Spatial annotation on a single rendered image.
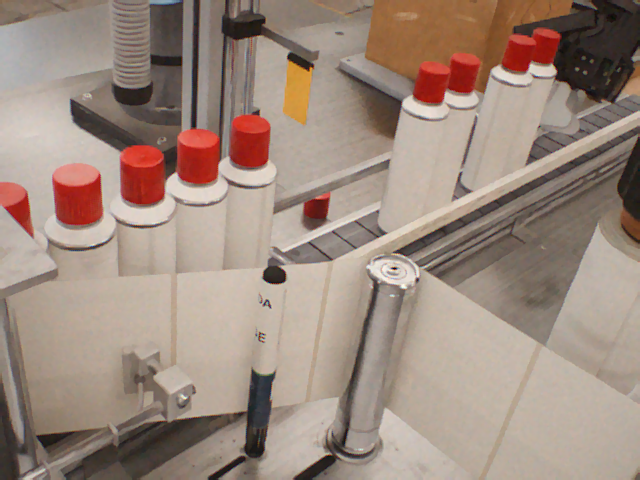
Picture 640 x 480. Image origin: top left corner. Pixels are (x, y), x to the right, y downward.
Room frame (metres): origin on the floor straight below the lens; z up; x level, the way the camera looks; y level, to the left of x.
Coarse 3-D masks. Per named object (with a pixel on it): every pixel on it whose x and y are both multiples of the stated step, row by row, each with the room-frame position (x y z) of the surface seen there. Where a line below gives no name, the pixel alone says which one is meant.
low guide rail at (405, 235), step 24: (624, 120) 1.06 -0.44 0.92; (576, 144) 0.95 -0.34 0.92; (600, 144) 1.00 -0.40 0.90; (528, 168) 0.85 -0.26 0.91; (552, 168) 0.90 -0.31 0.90; (480, 192) 0.77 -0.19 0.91; (504, 192) 0.81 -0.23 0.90; (432, 216) 0.70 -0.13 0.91; (456, 216) 0.73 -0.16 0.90; (384, 240) 0.64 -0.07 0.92; (408, 240) 0.67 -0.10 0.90
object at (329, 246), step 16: (592, 112) 1.15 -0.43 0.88; (608, 112) 1.16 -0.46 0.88; (624, 112) 1.17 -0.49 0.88; (592, 128) 1.09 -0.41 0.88; (544, 144) 1.01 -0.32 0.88; (560, 144) 1.02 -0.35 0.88; (608, 144) 1.04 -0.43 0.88; (528, 160) 0.95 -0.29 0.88; (576, 160) 0.97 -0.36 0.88; (544, 176) 0.90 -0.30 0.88; (464, 192) 0.83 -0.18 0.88; (512, 192) 0.85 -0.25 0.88; (480, 208) 0.79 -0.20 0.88; (496, 208) 0.80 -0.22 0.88; (352, 224) 0.71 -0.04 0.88; (368, 224) 0.72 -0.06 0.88; (448, 224) 0.74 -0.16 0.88; (464, 224) 0.76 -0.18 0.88; (320, 240) 0.67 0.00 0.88; (336, 240) 0.68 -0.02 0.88; (352, 240) 0.68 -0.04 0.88; (368, 240) 0.69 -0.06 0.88; (416, 240) 0.70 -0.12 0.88; (432, 240) 0.71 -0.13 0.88; (304, 256) 0.64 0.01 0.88; (320, 256) 0.64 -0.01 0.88; (336, 256) 0.65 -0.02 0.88; (64, 432) 0.36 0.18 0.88
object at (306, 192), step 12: (636, 60) 1.20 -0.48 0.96; (384, 156) 0.74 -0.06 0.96; (348, 168) 0.70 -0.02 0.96; (360, 168) 0.70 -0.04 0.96; (372, 168) 0.72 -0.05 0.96; (384, 168) 0.73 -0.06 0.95; (324, 180) 0.67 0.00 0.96; (336, 180) 0.67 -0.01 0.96; (348, 180) 0.69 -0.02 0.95; (288, 192) 0.63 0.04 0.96; (300, 192) 0.64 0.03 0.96; (312, 192) 0.65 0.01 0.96; (324, 192) 0.66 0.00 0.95; (276, 204) 0.61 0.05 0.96; (288, 204) 0.62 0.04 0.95
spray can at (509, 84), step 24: (528, 48) 0.83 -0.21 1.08; (504, 72) 0.84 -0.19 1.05; (528, 72) 0.85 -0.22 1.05; (504, 96) 0.82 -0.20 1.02; (480, 120) 0.84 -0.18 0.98; (504, 120) 0.82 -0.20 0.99; (480, 144) 0.83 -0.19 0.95; (504, 144) 0.83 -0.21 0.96; (480, 168) 0.83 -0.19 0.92; (504, 168) 0.84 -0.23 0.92
